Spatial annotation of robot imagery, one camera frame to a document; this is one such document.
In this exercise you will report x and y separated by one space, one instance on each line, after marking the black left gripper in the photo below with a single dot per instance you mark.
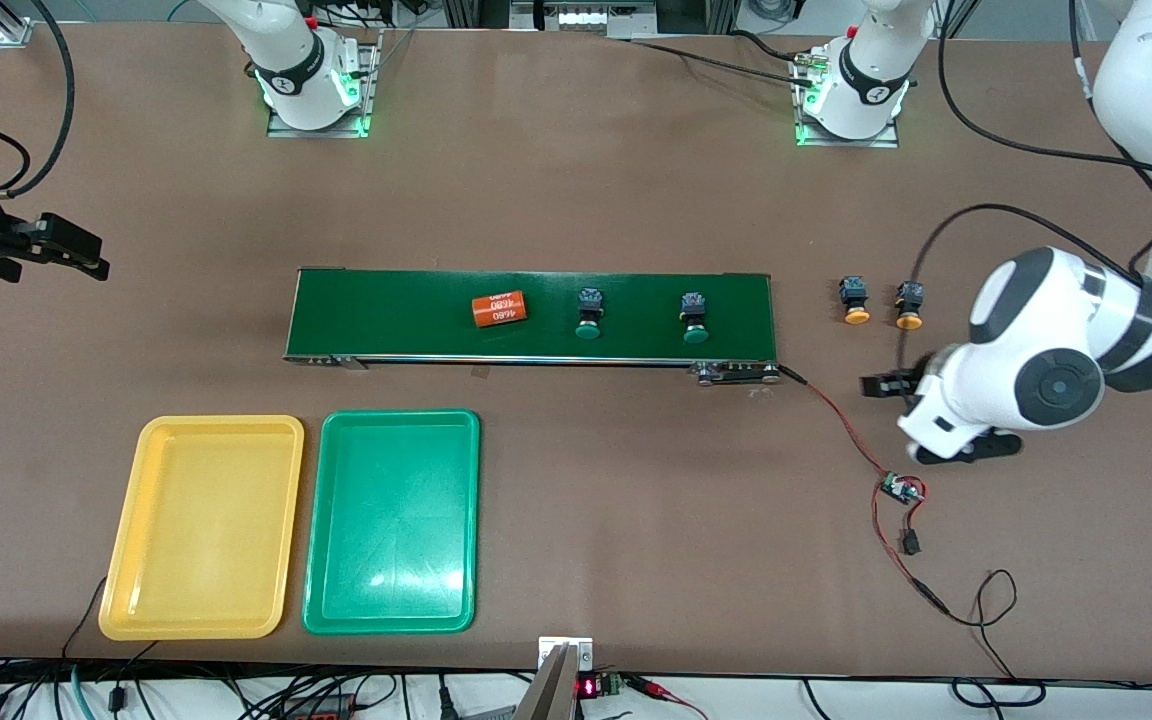
908 382

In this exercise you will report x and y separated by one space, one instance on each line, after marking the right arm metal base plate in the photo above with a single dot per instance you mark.
316 132

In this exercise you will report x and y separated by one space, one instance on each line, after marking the red clip lead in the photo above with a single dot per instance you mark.
651 688

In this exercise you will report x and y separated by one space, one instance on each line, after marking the green conveyor belt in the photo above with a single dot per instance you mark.
386 340

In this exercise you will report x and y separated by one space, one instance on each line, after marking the yellow mushroom push button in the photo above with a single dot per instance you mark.
909 305
855 300

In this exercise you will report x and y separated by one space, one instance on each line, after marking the green plastic tray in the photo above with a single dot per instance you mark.
391 560

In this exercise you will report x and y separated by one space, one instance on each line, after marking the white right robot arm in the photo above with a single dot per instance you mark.
286 60

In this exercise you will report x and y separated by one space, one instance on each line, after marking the red power strip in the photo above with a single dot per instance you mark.
321 712

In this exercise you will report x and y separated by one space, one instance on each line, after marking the green mushroom push button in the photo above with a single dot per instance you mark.
694 318
588 312

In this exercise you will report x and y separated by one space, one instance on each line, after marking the orange printed cylinder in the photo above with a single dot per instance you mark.
499 310

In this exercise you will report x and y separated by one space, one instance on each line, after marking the red digit display module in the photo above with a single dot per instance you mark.
588 687

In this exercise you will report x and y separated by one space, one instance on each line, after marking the small green circuit board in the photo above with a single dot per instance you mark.
901 488

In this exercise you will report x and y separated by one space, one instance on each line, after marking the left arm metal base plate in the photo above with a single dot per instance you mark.
841 143

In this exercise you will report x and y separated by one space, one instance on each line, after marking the yellow plastic tray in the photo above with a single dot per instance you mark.
196 570

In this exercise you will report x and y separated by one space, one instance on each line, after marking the black frame post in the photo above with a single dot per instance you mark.
471 12

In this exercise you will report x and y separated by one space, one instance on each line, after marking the aluminium frame profile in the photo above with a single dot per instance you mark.
14 30

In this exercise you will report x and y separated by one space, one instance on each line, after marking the grey metal control box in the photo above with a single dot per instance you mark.
586 20

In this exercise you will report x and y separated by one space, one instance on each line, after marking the grey metal camera stand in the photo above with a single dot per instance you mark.
548 690

